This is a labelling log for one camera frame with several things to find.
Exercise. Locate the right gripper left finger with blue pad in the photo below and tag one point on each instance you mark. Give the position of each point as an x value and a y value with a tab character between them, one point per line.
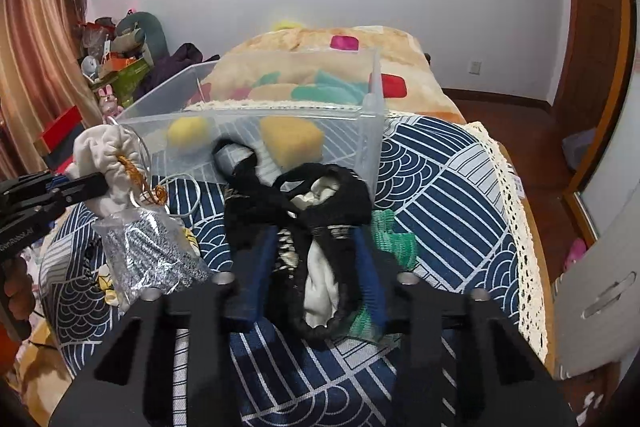
252	268

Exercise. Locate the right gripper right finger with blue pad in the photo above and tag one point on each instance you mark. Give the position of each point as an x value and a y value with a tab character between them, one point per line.
370	280

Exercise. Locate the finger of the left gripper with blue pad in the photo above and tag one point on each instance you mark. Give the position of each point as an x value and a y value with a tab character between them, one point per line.
71	191

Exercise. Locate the white velvet drawstring pouch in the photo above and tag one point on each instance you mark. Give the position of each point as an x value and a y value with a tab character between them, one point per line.
97	149

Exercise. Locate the green knitted cloth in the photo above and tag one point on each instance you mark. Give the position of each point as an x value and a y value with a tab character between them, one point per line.
404	248

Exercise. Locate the black and white fuzzy pouch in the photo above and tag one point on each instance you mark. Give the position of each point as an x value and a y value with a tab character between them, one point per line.
313	289

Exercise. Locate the person's left hand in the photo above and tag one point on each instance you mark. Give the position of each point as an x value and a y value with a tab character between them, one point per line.
17	287

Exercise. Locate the red box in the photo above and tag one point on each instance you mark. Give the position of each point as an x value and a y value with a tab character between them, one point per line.
55	143

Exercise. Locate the navy patterned bed cover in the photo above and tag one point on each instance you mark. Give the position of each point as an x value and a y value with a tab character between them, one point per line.
438	181

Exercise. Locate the pink bunny figure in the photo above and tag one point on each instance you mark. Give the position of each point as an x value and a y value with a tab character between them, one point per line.
108	103

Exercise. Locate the silver glitter pouch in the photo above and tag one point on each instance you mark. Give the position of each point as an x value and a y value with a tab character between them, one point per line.
147	249

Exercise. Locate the green cardboard box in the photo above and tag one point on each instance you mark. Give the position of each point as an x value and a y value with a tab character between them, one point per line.
124	82

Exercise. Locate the yellow round sponge ball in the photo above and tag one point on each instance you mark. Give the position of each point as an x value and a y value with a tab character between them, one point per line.
188	133

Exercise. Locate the yellow sponge block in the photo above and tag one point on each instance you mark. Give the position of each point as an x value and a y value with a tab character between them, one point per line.
291	141

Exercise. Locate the white lace bed trim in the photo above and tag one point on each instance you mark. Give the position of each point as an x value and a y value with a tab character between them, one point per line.
534	289

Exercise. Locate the grey plush toy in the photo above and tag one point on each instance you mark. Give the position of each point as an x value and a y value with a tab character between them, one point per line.
141	33

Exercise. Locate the clear plastic storage box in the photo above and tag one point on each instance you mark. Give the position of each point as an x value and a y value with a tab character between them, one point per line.
351	120

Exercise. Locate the dark purple clothing pile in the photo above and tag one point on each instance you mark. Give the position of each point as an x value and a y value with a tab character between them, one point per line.
186	55

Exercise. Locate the pink striped curtain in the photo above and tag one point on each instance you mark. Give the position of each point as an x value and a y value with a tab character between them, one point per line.
40	76

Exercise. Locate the beige colourful patch blanket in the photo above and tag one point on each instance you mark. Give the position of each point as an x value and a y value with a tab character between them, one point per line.
269	66

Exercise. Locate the yellow round cushion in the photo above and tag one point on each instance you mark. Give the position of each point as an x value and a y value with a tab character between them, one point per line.
287	25

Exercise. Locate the brown wooden door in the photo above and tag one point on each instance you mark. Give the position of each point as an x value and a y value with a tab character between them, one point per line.
590	61

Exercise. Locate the wall power outlet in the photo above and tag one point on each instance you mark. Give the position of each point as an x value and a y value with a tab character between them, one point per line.
475	67

